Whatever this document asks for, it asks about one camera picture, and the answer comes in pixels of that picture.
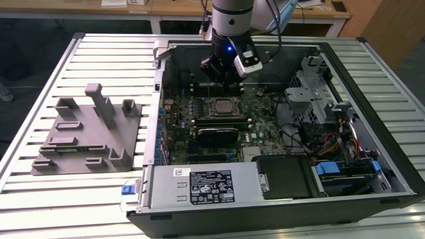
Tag black plastic shroud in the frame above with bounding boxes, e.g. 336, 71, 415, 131
252, 154, 316, 201

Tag wooden desk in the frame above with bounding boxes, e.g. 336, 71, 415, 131
0, 0, 353, 38

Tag black expansion slot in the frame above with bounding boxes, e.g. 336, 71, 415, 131
188, 154, 227, 162

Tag wooden cabinet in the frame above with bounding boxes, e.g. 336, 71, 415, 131
339, 0, 425, 68

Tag silver power supply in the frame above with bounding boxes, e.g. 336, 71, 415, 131
146, 163, 267, 209

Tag small silver heatsink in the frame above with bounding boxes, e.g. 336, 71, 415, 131
244, 146, 262, 162

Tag coloured power wires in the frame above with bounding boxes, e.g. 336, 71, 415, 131
319, 118, 363, 160

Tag black graphics card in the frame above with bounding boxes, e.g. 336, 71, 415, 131
196, 126, 240, 145

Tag black open PC case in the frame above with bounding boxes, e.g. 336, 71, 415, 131
126, 37, 425, 237

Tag CPU socket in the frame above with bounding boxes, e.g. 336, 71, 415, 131
207, 97, 243, 119

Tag metal disk bay cage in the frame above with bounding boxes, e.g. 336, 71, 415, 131
284, 56, 336, 125

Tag metal socket cover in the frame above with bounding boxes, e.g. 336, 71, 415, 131
208, 97, 242, 118

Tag grey parts rack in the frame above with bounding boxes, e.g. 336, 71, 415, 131
30, 83, 144, 176

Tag grey chair leg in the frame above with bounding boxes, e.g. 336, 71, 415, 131
0, 82, 14, 102

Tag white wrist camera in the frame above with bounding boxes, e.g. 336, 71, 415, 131
231, 41, 264, 77

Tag grey plastic bracket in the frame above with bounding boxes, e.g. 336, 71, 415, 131
327, 103, 359, 125

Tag hard disk in blue carrier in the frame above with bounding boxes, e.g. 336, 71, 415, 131
314, 160, 383, 197

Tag silver CPU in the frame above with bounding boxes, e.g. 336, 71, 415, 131
214, 99, 235, 114

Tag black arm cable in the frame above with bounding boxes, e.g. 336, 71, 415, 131
264, 0, 284, 64
199, 0, 211, 35

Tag green RAM stick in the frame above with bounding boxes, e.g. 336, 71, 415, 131
196, 119, 250, 130

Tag black data cable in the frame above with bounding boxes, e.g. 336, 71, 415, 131
280, 123, 320, 157

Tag green motherboard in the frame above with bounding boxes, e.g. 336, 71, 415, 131
163, 86, 290, 165

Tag grey case handle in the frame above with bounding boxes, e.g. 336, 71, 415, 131
154, 39, 172, 60

